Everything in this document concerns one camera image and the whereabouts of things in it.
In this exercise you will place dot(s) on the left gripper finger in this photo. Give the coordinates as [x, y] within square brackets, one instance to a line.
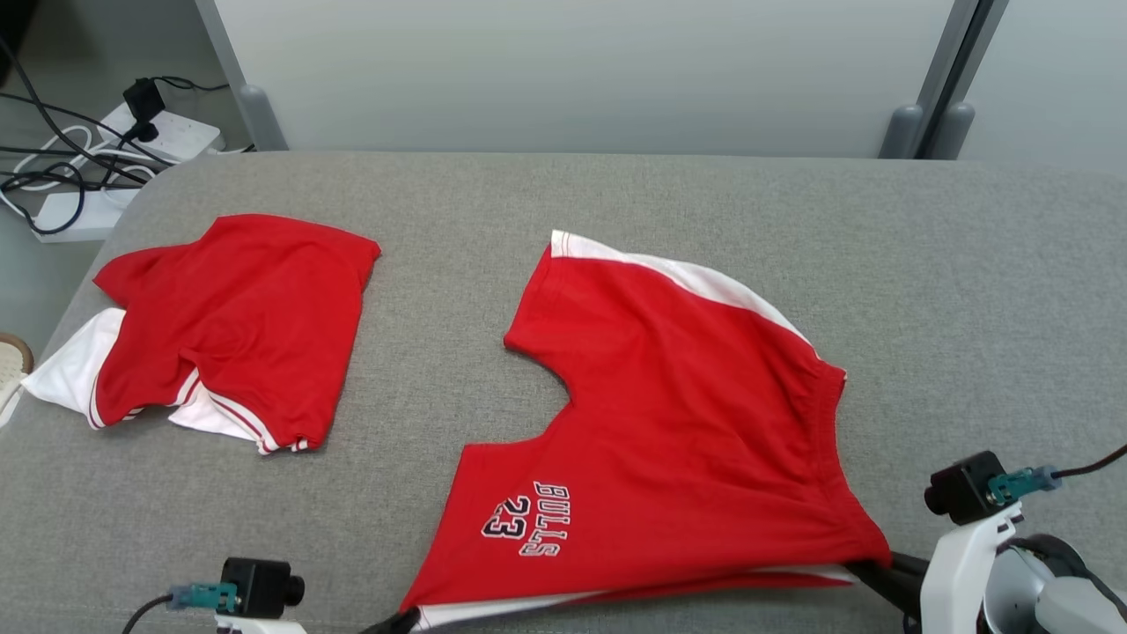
[398, 623]

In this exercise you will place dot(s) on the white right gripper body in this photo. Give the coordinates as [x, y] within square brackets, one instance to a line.
[955, 572]

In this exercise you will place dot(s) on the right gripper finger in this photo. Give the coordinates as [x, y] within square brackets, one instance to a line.
[911, 566]
[894, 590]

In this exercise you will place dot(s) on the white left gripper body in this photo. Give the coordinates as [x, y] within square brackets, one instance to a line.
[260, 626]

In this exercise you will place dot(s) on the red white-striped shorts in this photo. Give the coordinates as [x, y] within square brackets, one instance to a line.
[687, 423]

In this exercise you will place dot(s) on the red white-trimmed jersey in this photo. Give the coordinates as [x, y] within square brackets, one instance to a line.
[255, 308]

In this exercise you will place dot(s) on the beige shoe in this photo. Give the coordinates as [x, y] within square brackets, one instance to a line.
[11, 370]

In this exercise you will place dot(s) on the white power strip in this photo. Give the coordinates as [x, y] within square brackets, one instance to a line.
[66, 216]
[180, 136]

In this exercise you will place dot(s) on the black power adapter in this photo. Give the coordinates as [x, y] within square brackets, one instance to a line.
[143, 101]

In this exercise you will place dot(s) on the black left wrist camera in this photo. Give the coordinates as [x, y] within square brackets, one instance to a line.
[260, 586]

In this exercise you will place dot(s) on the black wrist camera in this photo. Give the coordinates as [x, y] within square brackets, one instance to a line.
[964, 489]
[260, 586]

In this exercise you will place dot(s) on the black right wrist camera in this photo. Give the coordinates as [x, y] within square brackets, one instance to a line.
[964, 489]

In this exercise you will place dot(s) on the dark grey partition post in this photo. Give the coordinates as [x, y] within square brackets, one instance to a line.
[964, 88]

